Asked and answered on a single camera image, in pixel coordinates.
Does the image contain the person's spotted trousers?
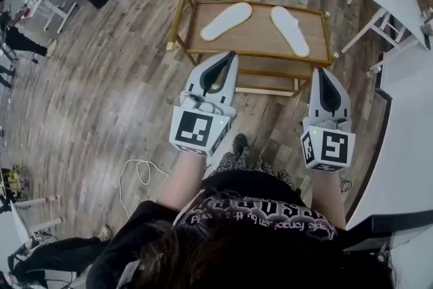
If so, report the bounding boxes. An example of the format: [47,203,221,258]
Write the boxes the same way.
[206,145,300,196]

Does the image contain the white slipper with tan edge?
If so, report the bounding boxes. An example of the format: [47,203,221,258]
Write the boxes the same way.
[200,2,254,43]
[270,5,311,58]

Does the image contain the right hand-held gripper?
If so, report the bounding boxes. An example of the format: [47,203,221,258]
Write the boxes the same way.
[299,67,356,174]

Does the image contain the person's left forearm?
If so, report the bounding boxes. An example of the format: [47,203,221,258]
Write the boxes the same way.
[158,154,208,214]

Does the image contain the wooden cart with gold frame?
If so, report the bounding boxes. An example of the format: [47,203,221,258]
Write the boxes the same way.
[166,0,340,98]

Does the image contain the yellow tool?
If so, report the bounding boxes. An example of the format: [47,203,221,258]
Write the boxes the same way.
[0,164,26,196]

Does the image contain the person's black printed shirt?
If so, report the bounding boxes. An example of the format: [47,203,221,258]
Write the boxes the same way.
[89,169,348,289]

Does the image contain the person's right forearm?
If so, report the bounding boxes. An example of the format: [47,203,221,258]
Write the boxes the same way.
[309,169,348,231]

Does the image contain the white floor cable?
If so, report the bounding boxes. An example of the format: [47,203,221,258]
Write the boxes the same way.
[118,158,170,219]

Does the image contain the black flat device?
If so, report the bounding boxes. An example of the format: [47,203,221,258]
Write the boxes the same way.
[341,208,433,254]

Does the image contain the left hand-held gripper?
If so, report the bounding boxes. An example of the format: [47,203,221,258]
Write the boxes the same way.
[168,50,240,159]

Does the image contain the person's black shoe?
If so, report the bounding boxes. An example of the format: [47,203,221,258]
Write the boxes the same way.
[232,133,250,156]

